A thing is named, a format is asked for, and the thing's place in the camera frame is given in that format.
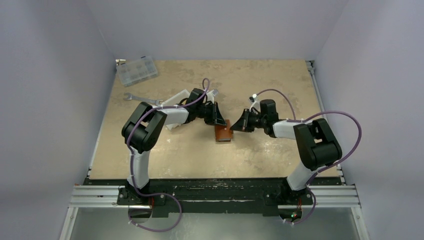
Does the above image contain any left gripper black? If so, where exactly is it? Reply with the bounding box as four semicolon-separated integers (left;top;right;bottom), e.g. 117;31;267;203
195;102;226;127

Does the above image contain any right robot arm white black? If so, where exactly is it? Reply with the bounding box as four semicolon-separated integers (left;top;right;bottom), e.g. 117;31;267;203
230;99;343;204

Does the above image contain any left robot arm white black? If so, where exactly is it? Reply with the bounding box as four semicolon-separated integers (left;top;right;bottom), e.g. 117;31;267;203
121;88;229;205

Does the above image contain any white plastic card tray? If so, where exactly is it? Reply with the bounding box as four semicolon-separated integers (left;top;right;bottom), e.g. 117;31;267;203
160;88;219;131

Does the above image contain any silver open-end wrench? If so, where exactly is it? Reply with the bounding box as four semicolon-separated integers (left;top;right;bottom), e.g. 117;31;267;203
123;92;164;106

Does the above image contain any clear plastic organizer box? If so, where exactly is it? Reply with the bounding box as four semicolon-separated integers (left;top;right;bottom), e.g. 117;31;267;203
116;55;159;87

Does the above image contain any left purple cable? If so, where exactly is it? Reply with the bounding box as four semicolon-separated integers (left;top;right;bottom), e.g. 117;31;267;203
126;78;210;233

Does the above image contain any purple cable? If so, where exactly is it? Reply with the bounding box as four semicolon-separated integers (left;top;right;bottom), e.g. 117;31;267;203
255;88;363;226
126;78;210;233

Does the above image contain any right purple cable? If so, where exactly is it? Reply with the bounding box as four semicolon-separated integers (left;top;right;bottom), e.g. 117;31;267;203
255;88;363;226

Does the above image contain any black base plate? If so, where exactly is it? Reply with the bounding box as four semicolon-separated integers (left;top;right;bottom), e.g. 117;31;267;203
82;177;342;220

